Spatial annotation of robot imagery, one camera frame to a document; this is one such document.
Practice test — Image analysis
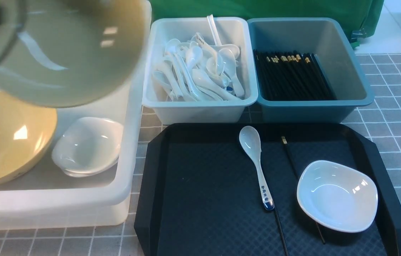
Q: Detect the white ceramic soup spoon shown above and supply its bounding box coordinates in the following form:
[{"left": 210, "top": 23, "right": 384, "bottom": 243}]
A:
[{"left": 239, "top": 126, "right": 275, "bottom": 211}]

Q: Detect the white square sauce dish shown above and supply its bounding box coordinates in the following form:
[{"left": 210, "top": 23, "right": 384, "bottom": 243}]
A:
[{"left": 296, "top": 160, "right": 378, "bottom": 233}]

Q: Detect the yellow noodle bowl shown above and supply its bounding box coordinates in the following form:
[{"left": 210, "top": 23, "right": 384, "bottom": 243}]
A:
[{"left": 0, "top": 0, "right": 151, "bottom": 108}]

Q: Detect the yellow bowl in tub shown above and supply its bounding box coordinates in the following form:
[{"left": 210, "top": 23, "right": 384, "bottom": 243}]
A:
[{"left": 0, "top": 92, "right": 58, "bottom": 184}]

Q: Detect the pile of white spoons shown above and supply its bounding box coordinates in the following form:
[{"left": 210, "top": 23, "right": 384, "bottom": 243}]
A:
[{"left": 150, "top": 15, "right": 245, "bottom": 102}]

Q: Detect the black plastic serving tray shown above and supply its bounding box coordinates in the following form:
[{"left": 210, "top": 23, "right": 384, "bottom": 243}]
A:
[{"left": 134, "top": 123, "right": 401, "bottom": 256}]

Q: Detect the pile of black chopsticks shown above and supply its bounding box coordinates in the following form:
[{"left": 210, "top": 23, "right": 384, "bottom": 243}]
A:
[{"left": 253, "top": 49, "right": 337, "bottom": 101}]

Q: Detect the white plastic spoon bin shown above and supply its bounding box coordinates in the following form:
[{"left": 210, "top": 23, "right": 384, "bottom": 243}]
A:
[{"left": 142, "top": 17, "right": 258, "bottom": 125}]

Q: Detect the white dish in tub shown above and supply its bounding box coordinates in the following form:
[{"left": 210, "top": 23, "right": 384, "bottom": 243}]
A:
[{"left": 51, "top": 117, "right": 124, "bottom": 178}]

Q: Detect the grey-blue plastic chopstick bin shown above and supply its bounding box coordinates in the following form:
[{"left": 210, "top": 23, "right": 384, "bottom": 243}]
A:
[{"left": 247, "top": 17, "right": 374, "bottom": 123}]

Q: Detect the large white plastic tub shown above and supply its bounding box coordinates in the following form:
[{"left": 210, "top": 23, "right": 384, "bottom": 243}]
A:
[{"left": 0, "top": 0, "right": 152, "bottom": 231}]

